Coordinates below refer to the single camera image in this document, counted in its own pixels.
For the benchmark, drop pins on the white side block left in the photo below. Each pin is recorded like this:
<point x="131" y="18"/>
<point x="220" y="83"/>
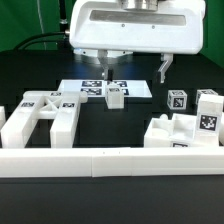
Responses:
<point x="2" y="116"/>

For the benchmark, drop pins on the white obstacle fence bar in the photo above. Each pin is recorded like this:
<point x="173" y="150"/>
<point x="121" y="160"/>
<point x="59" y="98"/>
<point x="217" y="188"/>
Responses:
<point x="107" y="162"/>

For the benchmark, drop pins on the white chair seat part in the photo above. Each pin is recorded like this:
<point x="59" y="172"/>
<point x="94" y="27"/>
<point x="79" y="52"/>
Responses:
<point x="180" y="131"/>

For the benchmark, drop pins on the white tag sheet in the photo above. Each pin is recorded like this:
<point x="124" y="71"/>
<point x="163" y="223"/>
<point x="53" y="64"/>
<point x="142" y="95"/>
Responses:
<point x="96" y="88"/>

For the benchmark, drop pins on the white chair back frame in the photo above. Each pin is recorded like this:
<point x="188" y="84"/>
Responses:
<point x="62" y="108"/>

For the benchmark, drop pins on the small white tagged block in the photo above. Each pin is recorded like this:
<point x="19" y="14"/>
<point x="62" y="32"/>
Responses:
<point x="114" y="97"/>

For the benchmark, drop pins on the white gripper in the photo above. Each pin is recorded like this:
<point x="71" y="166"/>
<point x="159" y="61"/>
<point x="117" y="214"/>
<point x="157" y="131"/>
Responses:
<point x="175" y="27"/>

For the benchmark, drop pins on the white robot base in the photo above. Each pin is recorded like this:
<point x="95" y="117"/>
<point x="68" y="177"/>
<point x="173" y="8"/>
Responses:
<point x="93" y="56"/>

